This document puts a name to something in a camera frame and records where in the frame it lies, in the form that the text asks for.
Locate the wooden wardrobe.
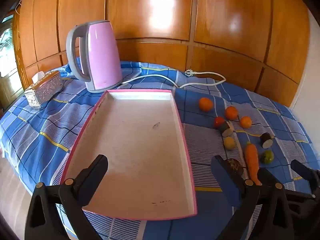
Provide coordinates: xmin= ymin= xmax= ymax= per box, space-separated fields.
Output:
xmin=12 ymin=0 xmax=310 ymax=108

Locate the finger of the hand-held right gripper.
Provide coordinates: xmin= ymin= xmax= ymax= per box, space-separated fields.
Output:
xmin=291 ymin=159 xmax=320 ymax=198

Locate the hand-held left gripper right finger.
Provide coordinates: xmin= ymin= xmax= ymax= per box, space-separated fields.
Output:
xmin=211 ymin=155 xmax=293 ymax=240

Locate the dark purple eggplant half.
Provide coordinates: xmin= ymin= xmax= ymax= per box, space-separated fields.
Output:
xmin=218 ymin=121 xmax=235 ymax=137
xmin=260 ymin=132 xmax=275 ymax=148

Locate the pink rectangular tray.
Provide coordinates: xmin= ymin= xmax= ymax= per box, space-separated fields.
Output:
xmin=61 ymin=89 xmax=198 ymax=221

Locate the orange carrot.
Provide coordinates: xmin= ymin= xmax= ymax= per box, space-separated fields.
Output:
xmin=244 ymin=141 xmax=262 ymax=186

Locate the green lime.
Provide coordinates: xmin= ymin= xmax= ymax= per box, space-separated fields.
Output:
xmin=261 ymin=150 xmax=275 ymax=165

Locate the silver tissue box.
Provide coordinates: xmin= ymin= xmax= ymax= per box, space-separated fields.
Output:
xmin=24 ymin=70 xmax=63 ymax=110

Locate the window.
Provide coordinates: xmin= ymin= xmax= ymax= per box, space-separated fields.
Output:
xmin=0 ymin=17 xmax=23 ymax=110

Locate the blue checked blanket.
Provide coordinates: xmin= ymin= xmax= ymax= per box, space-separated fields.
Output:
xmin=0 ymin=60 xmax=313 ymax=240

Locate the orange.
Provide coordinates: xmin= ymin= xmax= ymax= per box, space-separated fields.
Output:
xmin=199 ymin=97 xmax=214 ymax=112
xmin=224 ymin=106 xmax=238 ymax=120
xmin=239 ymin=116 xmax=252 ymax=129

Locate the white power cable with plug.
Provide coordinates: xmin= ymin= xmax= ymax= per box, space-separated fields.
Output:
xmin=121 ymin=70 xmax=227 ymax=89

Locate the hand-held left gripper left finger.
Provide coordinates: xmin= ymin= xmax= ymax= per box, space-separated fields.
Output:
xmin=25 ymin=154 xmax=109 ymax=240

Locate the pink electric kettle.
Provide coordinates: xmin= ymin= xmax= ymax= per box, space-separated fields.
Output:
xmin=66 ymin=20 xmax=123 ymax=94

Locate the brown kiwi half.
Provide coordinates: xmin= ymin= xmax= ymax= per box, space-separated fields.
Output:
xmin=223 ymin=159 xmax=244 ymax=178

